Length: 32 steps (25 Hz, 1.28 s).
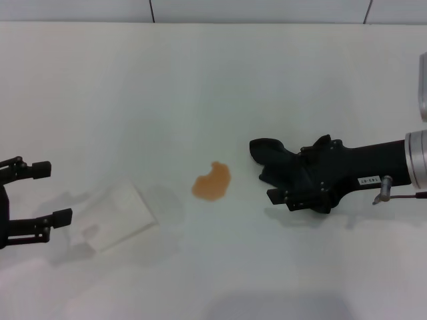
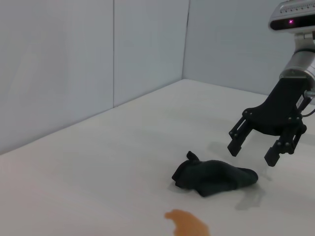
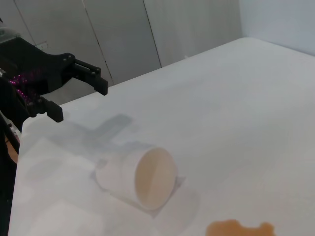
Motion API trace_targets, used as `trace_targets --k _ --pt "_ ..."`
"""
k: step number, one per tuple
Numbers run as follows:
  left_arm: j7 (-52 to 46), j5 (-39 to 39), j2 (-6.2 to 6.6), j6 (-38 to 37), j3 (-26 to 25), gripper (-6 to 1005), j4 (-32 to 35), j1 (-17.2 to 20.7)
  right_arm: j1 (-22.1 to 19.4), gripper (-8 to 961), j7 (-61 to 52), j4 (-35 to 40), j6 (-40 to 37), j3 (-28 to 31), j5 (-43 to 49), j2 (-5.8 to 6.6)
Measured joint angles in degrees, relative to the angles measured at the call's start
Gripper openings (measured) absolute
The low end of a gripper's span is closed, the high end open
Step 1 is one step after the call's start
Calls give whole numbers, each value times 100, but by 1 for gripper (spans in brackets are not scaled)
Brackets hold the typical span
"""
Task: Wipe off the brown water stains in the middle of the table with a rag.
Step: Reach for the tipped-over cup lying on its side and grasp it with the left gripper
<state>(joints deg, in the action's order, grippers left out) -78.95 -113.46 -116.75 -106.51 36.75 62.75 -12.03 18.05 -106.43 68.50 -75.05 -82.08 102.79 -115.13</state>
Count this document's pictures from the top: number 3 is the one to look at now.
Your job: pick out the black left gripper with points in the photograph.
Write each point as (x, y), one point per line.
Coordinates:
(29, 68)

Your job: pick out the brown water stain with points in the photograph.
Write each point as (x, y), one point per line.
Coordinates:
(229, 228)

